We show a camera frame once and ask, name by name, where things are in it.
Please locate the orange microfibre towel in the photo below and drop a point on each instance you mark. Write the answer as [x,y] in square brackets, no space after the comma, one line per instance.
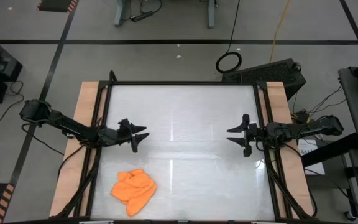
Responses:
[134,189]

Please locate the white paper sheet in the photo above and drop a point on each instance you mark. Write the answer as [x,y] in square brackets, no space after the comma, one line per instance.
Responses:
[314,161]

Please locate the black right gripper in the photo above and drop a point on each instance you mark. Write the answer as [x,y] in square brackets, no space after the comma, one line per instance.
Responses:
[255,133]

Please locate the black power strip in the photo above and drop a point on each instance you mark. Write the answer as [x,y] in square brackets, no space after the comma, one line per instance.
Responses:
[141,16]

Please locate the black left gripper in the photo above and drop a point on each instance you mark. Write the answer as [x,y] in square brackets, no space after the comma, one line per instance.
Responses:
[123,133]

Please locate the light wooden board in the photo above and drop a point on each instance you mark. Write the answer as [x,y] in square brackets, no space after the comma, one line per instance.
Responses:
[278,99]
[84,102]

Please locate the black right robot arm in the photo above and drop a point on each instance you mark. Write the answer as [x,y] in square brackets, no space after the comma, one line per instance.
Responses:
[315,126]

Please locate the black computer tower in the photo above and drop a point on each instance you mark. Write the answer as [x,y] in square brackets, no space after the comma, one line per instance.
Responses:
[269,73]

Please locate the grey desk leg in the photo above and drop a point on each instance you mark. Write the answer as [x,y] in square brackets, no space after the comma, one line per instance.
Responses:
[211,15]
[120,15]

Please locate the black desk beam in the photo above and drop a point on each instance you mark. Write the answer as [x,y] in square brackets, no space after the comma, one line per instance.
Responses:
[331,151]

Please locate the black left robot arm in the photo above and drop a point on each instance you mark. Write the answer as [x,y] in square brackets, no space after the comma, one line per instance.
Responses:
[67,124]

